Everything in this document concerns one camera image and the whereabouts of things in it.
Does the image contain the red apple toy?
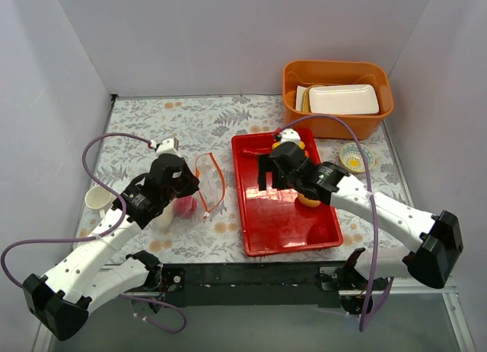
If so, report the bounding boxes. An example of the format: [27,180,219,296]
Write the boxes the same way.
[173,196,198,219]

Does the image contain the clear zip top bag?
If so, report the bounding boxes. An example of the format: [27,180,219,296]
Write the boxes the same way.
[151,152,225,237]

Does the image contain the orange fruit toy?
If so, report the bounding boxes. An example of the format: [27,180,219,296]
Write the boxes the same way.
[298,193,321,208]

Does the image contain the green orange mango toy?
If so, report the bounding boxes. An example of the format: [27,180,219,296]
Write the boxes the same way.
[299,141,310,157]

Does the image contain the red pomegranate toy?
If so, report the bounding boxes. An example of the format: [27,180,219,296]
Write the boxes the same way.
[307,224,329,244]

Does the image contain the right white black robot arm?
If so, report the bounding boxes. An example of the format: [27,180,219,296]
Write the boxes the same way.
[258,141,463,289]

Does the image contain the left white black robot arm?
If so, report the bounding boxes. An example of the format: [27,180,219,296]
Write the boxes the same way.
[22,149,199,341]

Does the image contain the red chili pepper toy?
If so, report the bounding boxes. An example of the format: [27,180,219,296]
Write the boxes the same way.
[239,148,271,157]

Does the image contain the red plastic tray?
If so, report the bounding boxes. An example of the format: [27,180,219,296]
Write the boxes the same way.
[231,132,343,257]

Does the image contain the white cup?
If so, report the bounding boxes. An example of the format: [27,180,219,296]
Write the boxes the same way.
[84,186,113,219]

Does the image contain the small patterned bowl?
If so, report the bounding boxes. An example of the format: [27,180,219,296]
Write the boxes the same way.
[339,143,375,173]

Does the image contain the yellow plates in bin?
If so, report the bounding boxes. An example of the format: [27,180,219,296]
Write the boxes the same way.
[295,85,315,113]

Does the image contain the white rectangular plate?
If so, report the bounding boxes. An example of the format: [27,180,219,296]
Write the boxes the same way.
[308,84,380,116]

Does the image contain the orange plastic bin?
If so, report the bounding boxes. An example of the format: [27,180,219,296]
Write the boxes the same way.
[282,59,395,141]

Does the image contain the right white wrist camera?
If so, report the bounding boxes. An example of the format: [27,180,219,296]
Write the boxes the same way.
[275,128,301,145]

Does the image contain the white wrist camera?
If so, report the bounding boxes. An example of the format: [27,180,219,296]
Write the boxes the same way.
[148,137,180,157]
[275,128,301,145]

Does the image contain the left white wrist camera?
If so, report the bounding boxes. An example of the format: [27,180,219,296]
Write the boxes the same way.
[148,137,180,157]

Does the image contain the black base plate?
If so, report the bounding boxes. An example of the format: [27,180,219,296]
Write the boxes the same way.
[117,263,391,315]

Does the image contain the aluminium frame rail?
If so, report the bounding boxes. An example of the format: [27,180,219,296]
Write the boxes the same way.
[48,263,457,297]

